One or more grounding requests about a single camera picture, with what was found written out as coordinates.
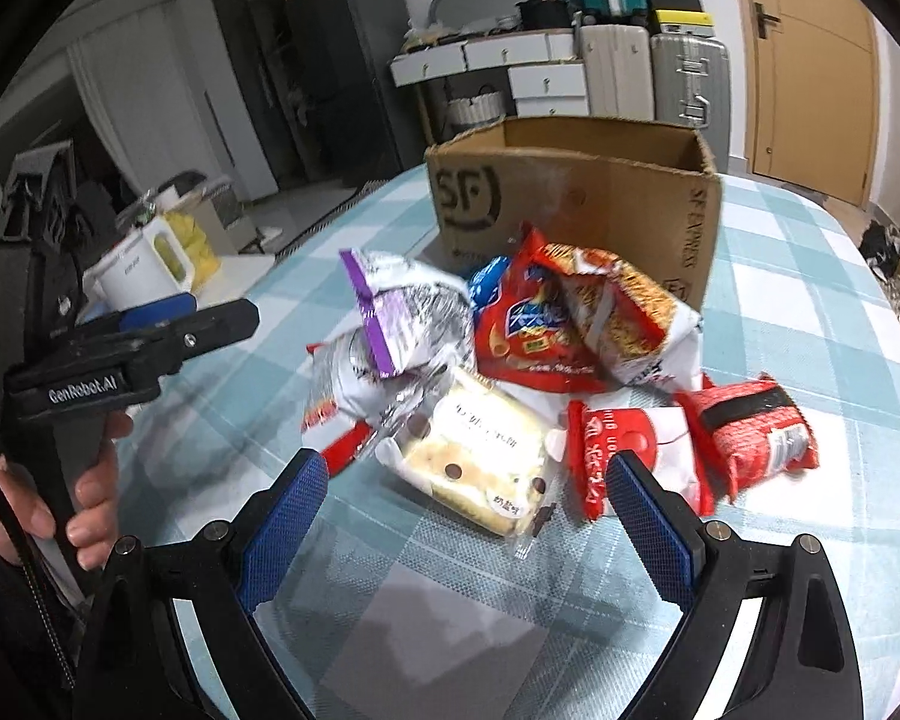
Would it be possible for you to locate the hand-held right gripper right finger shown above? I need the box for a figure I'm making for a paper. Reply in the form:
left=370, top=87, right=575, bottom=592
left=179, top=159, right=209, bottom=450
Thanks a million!
left=606, top=450, right=863, bottom=720

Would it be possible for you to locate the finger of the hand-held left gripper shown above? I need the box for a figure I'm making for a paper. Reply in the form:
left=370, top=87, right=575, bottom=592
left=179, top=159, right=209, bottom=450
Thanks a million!
left=81, top=292, right=197, bottom=334
left=124, top=298, right=261, bottom=376

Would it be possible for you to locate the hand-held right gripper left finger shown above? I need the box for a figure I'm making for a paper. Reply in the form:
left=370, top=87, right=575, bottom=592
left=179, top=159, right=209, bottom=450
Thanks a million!
left=75, top=448, right=331, bottom=720

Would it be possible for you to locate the red white snack packet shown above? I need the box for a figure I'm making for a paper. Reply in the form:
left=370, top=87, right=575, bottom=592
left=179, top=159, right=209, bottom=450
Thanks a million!
left=566, top=399, right=713, bottom=522

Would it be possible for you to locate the red black snack packet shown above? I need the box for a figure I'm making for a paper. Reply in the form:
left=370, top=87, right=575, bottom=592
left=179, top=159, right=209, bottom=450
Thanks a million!
left=679, top=373, right=822, bottom=500

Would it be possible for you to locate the white red-trimmed snack packet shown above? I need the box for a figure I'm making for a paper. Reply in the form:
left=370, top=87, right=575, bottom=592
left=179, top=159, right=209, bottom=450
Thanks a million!
left=302, top=330, right=451, bottom=477

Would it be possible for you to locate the clear bread packet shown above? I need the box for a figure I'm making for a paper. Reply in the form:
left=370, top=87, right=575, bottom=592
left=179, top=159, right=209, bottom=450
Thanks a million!
left=375, top=367, right=563, bottom=560

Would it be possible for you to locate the purple white snack packet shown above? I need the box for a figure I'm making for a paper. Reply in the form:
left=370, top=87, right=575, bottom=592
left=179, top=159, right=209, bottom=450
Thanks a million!
left=341, top=247, right=477, bottom=380

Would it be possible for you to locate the clear red noodle snack packet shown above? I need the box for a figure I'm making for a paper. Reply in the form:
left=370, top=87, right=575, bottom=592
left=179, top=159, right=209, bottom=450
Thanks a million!
left=544, top=240, right=706, bottom=391

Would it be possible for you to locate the red biscuit packet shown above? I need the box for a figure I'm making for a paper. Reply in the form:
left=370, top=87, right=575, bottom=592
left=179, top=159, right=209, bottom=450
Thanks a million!
left=472, top=223, right=608, bottom=395

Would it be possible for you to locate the brown cardboard box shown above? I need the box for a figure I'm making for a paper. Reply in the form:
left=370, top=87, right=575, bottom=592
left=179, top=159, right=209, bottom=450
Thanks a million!
left=424, top=116, right=723, bottom=308

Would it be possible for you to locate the person's left forearm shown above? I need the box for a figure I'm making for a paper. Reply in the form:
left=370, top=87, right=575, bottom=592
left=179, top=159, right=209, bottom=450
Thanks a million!
left=0, top=532, right=76, bottom=720

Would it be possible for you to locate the person's left hand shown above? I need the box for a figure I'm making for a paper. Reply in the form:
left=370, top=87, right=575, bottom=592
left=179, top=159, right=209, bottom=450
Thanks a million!
left=0, top=412, right=134, bottom=572

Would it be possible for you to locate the white kettle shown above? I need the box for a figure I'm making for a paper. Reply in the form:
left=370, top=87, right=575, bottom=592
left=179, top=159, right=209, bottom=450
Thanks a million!
left=94, top=214, right=196, bottom=308

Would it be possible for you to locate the yellow plastic bag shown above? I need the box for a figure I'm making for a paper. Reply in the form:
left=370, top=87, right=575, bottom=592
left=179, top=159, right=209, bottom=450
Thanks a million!
left=165, top=208, right=224, bottom=287

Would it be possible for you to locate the white curtain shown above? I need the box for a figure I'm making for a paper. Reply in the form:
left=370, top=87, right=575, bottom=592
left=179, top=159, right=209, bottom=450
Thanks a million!
left=66, top=30, right=155, bottom=220

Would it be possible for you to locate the tall dark cabinet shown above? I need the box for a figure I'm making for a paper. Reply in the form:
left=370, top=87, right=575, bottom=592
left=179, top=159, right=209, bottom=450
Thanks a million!
left=206, top=0, right=308, bottom=200

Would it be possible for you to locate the grey refrigerator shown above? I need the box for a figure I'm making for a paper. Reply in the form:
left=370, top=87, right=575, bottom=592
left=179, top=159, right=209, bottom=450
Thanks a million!
left=285, top=0, right=428, bottom=188

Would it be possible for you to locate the woven laundry basket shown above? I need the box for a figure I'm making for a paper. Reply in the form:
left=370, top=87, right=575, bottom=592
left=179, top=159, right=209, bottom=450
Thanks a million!
left=446, top=90, right=508, bottom=128

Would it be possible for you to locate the white drawer desk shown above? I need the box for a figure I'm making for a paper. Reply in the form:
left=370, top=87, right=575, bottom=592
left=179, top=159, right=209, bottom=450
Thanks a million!
left=388, top=28, right=592, bottom=121

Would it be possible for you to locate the grey arched mirror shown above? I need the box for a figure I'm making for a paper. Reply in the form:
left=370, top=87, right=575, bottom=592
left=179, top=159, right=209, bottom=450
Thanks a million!
left=429, top=0, right=527, bottom=37

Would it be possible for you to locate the silver suitcase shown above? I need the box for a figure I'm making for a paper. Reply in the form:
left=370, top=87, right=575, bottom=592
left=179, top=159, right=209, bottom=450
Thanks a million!
left=649, top=34, right=733, bottom=130

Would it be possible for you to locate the black bag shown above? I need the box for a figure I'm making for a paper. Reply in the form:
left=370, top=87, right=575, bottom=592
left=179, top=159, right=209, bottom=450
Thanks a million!
left=516, top=0, right=575, bottom=32

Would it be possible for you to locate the cream suitcase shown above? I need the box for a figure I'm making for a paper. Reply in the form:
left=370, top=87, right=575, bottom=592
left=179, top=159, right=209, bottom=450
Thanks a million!
left=577, top=22, right=657, bottom=122

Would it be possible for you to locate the wooden door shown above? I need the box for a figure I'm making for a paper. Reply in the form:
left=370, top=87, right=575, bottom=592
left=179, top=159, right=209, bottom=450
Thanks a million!
left=727, top=0, right=882, bottom=205

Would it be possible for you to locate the yellow black shoe box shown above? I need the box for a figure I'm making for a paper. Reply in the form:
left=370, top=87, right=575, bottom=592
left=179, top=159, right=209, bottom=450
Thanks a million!
left=651, top=9, right=715, bottom=37

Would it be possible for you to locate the black cable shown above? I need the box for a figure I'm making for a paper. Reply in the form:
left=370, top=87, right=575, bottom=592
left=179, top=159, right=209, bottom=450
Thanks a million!
left=0, top=446, right=76, bottom=691

